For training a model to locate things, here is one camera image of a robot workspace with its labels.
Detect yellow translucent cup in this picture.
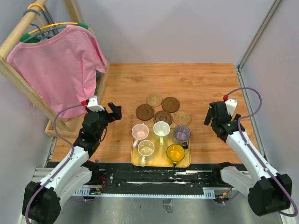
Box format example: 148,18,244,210
166,144,185,168

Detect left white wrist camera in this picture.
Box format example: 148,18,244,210
87,95,105,112

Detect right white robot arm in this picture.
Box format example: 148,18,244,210
204,99,292,216

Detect purple translucent cup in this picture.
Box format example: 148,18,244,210
172,125,191,149

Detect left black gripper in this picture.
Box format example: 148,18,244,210
86,102,121,139

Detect white cup green handle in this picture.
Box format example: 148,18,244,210
153,121,171,146

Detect aluminium frame post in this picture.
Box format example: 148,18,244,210
235,0,284,72

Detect dark brown wooden coaster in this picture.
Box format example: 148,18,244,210
161,97,180,113

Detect yellow plastic tray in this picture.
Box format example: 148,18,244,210
131,126,191,168

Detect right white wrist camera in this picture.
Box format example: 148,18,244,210
223,95,238,116

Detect green garment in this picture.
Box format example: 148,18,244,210
19,22,91,44

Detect dark cork coaster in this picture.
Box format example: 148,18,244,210
135,104,155,121

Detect wooden clothes rack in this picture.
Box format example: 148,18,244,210
0,0,110,138

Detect yellow clothes hanger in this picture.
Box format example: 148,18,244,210
29,0,95,34

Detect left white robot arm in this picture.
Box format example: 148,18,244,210
22,100,122,224

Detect light woven rattan coaster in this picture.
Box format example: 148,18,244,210
173,110,192,126

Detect pink t-shirt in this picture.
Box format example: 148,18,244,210
7,25,107,121

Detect pink translucent cup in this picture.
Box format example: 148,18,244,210
131,123,149,148

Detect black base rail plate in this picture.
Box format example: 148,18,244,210
85,162,231,196

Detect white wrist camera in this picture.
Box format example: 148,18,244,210
223,95,238,116
87,95,105,112

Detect clear cup white handle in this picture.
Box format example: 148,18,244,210
137,140,155,167

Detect grey clothes hanger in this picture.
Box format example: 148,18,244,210
20,17,65,42

